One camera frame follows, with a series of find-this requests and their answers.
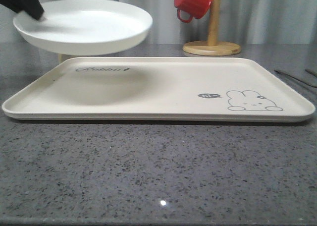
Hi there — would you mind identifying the red ribbed mug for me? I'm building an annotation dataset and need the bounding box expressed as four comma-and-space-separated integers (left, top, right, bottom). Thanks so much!
174, 0, 212, 23

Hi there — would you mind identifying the cream rabbit serving tray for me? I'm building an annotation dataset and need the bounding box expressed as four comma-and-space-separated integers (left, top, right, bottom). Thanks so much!
2, 57, 316, 122

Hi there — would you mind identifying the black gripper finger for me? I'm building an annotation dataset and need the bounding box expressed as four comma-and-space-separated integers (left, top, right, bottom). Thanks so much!
0, 0, 44, 20

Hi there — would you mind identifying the steel chopsticks pair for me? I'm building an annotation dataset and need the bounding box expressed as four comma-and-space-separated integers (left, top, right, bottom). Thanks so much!
274, 69, 317, 95

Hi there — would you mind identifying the grey curtain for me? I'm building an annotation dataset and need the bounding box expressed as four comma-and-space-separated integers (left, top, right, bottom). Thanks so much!
0, 0, 317, 45

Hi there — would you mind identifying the white round plate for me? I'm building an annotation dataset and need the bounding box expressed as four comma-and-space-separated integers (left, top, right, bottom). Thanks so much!
13, 0, 153, 56

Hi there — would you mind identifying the wooden mug tree stand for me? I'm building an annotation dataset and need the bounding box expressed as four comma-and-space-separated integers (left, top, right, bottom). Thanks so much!
183, 0, 241, 56

